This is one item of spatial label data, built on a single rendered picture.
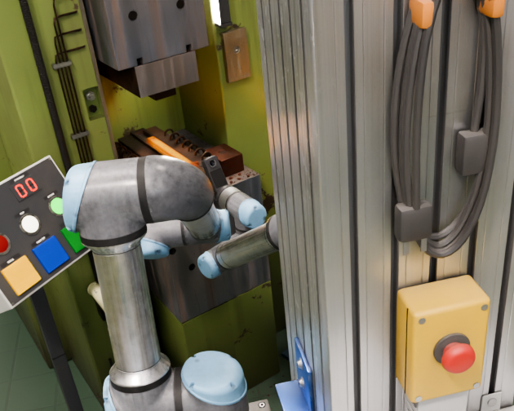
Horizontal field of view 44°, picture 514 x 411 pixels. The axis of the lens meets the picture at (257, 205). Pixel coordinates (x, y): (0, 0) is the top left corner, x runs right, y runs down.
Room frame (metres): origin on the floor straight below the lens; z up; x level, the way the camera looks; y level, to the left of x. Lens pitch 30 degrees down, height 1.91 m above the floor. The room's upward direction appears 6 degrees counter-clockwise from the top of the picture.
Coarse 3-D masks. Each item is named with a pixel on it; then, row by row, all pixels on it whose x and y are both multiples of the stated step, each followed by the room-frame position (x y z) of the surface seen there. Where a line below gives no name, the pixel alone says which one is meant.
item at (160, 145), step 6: (150, 138) 2.12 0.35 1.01; (156, 138) 2.11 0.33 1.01; (156, 144) 2.06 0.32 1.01; (162, 144) 2.05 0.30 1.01; (162, 150) 2.01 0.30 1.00; (168, 150) 2.00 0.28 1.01; (174, 150) 1.99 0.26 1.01; (168, 156) 1.98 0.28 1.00; (174, 156) 1.95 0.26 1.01; (180, 156) 1.94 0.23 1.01; (192, 162) 1.87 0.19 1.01; (198, 168) 1.83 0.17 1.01
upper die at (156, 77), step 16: (144, 64) 1.82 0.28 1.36; (160, 64) 1.85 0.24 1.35; (176, 64) 1.87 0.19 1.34; (192, 64) 1.90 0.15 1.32; (112, 80) 1.99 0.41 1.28; (128, 80) 1.86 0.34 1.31; (144, 80) 1.82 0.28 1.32; (160, 80) 1.84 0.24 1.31; (176, 80) 1.87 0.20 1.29; (192, 80) 1.90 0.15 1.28; (144, 96) 1.81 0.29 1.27
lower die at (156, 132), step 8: (152, 128) 2.25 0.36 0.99; (128, 136) 2.20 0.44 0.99; (136, 136) 2.17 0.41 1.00; (160, 136) 2.16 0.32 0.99; (168, 136) 2.15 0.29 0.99; (128, 144) 2.12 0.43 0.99; (136, 144) 2.12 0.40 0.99; (144, 144) 2.11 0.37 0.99; (168, 144) 2.06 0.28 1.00; (176, 144) 2.07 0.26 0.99; (120, 152) 2.08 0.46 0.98; (128, 152) 2.08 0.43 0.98; (136, 152) 2.05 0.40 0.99; (144, 152) 2.04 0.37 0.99; (152, 152) 2.03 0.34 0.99; (160, 152) 2.00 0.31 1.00; (184, 152) 2.00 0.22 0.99; (192, 152) 1.99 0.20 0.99; (192, 160) 1.92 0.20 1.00; (200, 160) 1.93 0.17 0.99
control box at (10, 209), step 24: (48, 168) 1.60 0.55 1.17; (0, 192) 1.47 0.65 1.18; (24, 192) 1.50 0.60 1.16; (48, 192) 1.55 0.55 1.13; (0, 216) 1.42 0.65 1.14; (24, 216) 1.46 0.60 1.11; (48, 216) 1.50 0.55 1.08; (24, 240) 1.41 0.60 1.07; (0, 264) 1.34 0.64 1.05; (0, 288) 1.29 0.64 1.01; (0, 312) 1.30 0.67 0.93
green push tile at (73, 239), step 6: (66, 228) 1.50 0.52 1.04; (66, 234) 1.48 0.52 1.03; (72, 234) 1.49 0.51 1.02; (78, 234) 1.50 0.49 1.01; (66, 240) 1.48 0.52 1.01; (72, 240) 1.48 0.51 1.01; (78, 240) 1.49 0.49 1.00; (72, 246) 1.47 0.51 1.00; (78, 246) 1.48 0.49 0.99; (84, 246) 1.49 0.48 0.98
